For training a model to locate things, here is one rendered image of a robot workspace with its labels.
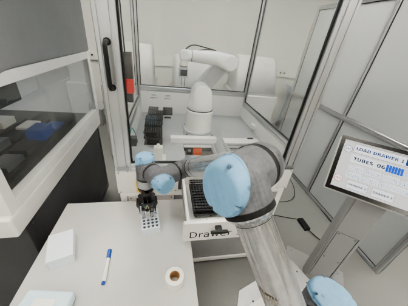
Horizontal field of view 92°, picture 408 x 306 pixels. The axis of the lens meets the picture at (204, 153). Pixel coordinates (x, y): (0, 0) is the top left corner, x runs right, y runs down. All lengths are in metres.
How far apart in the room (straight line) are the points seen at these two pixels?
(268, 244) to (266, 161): 0.17
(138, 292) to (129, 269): 0.10
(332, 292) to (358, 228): 0.90
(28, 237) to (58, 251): 0.28
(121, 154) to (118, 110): 0.22
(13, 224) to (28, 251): 0.28
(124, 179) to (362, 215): 1.35
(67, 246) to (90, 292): 0.20
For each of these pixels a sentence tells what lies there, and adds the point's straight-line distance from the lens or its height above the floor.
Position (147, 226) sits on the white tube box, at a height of 0.79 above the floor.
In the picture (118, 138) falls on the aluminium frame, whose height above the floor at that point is 1.14.
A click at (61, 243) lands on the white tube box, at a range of 1.04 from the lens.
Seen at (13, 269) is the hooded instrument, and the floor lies 0.47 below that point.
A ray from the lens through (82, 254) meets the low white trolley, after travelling 1.04.
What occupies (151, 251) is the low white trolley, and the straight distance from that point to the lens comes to 0.98.
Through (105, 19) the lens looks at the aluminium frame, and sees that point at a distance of 0.89.
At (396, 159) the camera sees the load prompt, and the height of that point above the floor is 1.16.
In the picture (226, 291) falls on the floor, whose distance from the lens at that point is 1.78.
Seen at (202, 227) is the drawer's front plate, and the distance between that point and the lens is 0.88.
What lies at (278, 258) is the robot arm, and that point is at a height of 1.22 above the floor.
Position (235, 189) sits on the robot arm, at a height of 1.35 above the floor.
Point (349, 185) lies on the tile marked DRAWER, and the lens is 1.29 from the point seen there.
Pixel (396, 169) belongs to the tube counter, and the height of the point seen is 1.12.
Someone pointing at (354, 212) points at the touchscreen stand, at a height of 0.80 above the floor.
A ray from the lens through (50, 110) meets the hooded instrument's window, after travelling 1.35.
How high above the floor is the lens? 1.58
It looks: 30 degrees down
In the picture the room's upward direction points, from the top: 7 degrees clockwise
